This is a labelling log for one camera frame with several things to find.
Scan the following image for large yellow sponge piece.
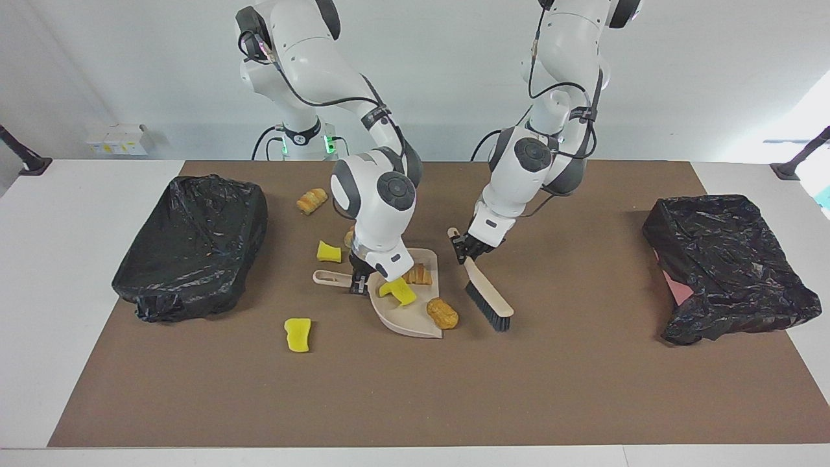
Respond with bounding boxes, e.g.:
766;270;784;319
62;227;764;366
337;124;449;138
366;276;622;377
379;278;418;306

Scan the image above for beige hand brush black bristles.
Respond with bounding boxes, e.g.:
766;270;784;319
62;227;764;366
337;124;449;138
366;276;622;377
447;227;514;332

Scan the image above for beige plastic dustpan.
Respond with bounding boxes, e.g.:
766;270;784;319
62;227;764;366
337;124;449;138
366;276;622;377
313;248;444;339

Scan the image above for brown oval bun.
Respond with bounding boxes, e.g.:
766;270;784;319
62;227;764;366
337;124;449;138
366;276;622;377
426;298;460;330

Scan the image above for black plastic trash bag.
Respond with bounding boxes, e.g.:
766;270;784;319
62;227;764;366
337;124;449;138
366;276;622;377
642;194;823;346
112;174;268;323

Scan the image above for pink plastic bin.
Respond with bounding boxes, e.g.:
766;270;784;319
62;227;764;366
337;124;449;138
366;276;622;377
660;250;693;305

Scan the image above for yellow wavy sponge piece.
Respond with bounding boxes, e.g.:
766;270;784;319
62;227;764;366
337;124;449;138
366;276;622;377
284;318;312;353

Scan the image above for striped croissant bread piece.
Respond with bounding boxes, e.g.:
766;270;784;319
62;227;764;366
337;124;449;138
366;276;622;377
296;188;328;216

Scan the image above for brown table mat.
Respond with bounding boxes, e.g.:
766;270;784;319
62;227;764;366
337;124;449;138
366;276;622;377
47;160;830;448

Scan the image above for black base power cable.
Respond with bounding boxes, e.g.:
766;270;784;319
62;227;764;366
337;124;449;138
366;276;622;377
252;126;286;161
471;128;503;162

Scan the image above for white wall socket box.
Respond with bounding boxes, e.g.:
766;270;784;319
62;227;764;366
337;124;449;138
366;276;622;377
86;124;154;156

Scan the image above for black camera stand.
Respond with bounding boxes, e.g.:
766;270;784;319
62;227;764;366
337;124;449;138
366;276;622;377
0;125;53;176
770;126;830;181

